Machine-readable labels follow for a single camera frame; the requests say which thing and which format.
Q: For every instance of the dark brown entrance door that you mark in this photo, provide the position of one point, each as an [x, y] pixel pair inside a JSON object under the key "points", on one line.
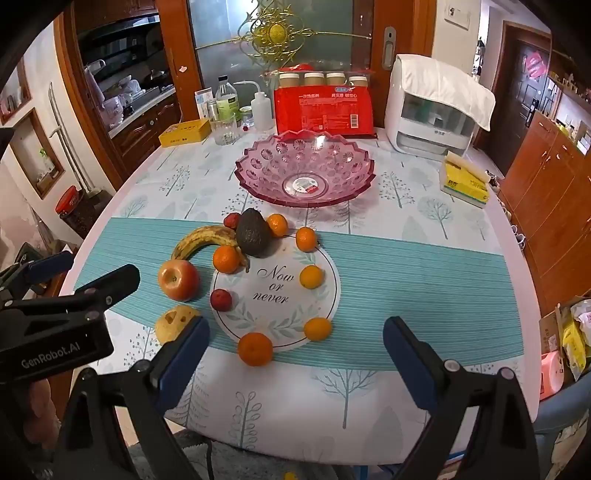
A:
{"points": [[512, 101]]}

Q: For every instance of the wooden sideboard cabinet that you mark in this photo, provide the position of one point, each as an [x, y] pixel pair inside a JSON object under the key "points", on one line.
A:
{"points": [[549, 184]]}

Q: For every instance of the grey door lock plate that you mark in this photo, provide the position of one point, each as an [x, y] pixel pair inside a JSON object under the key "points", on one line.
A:
{"points": [[389, 46]]}

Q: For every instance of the yellow tissue pack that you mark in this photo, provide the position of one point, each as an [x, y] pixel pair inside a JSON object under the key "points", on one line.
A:
{"points": [[466, 184]]}

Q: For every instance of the white squeeze bottle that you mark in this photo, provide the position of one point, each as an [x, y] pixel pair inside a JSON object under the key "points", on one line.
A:
{"points": [[263, 113]]}

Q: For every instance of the white countertop appliance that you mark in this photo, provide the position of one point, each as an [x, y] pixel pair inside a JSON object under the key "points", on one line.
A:
{"points": [[397, 115]]}

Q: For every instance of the orange mandarin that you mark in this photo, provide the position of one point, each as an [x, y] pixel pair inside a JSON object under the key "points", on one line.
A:
{"points": [[278, 225], [317, 328], [310, 277], [306, 239], [226, 258], [255, 349]]}

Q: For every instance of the yellow pear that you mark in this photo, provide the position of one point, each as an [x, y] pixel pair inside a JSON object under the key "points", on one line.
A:
{"points": [[173, 323]]}

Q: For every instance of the pink plastic bottle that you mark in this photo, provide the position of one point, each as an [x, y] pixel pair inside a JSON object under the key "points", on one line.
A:
{"points": [[551, 374]]}

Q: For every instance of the dark green avocado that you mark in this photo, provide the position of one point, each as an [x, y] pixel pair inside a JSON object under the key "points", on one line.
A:
{"points": [[253, 233]]}

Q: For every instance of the pink glass bowl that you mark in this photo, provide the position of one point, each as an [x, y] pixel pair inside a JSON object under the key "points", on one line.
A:
{"points": [[258, 175]]}

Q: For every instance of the clear drinking glass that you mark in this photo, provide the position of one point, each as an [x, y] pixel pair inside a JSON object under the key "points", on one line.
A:
{"points": [[225, 131]]}

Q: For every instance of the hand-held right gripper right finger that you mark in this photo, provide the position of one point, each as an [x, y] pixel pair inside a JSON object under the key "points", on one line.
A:
{"points": [[411, 360]]}

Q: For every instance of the clear bottle green label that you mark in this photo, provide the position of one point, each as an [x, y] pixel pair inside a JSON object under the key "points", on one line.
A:
{"points": [[227, 104]]}

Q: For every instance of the yellow banana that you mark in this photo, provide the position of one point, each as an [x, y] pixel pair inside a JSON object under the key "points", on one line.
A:
{"points": [[198, 237]]}

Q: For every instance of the red plastic package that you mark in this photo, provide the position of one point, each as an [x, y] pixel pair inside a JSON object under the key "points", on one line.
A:
{"points": [[323, 106]]}

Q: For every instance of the red yellow apple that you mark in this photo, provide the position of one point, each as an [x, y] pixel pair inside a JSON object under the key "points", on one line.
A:
{"points": [[178, 281]]}

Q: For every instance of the wooden kitchen cabinet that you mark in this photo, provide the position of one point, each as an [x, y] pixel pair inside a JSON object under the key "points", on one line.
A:
{"points": [[138, 134]]}

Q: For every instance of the gold door ornament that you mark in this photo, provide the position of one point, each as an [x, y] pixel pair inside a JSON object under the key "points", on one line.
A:
{"points": [[277, 32]]}

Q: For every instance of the pink door sticker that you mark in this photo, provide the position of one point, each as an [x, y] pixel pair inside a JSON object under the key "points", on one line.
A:
{"points": [[534, 64]]}

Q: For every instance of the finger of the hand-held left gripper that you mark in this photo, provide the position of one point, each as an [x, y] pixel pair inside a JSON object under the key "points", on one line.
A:
{"points": [[113, 281], [48, 266]]}

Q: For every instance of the white blue carton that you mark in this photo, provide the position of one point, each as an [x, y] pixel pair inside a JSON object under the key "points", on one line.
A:
{"points": [[203, 104]]}

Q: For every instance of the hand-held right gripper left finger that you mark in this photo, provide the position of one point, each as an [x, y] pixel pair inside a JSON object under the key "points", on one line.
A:
{"points": [[184, 353]]}

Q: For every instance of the teal striped table runner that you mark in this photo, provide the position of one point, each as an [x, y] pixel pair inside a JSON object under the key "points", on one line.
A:
{"points": [[415, 286]]}

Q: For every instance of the yellow cardboard box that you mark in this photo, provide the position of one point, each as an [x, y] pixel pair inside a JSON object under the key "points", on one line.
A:
{"points": [[184, 131]]}

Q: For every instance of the wooden wall niche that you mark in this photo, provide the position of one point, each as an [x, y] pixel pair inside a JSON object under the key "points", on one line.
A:
{"points": [[37, 152]]}

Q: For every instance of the open cardboard box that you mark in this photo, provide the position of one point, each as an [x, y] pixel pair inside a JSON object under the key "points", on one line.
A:
{"points": [[551, 332]]}

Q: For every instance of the frosted glass door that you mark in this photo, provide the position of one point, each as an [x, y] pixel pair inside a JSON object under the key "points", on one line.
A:
{"points": [[217, 46]]}

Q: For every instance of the red lid jar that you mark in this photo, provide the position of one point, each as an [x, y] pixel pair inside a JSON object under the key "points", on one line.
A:
{"points": [[76, 214]]}

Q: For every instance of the white cloth cover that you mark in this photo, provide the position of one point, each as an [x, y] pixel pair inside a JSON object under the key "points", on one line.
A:
{"points": [[443, 78]]}

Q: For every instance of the red lychee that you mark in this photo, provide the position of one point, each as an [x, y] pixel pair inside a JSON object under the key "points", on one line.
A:
{"points": [[230, 220], [220, 300]]}

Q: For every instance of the round white leaf placemat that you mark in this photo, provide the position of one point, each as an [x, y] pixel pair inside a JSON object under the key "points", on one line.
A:
{"points": [[277, 314]]}

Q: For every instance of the small clear jar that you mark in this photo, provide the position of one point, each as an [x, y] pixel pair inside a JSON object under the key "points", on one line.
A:
{"points": [[246, 117]]}

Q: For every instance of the person's left hand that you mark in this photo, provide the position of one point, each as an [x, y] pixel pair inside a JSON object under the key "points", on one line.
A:
{"points": [[44, 401]]}

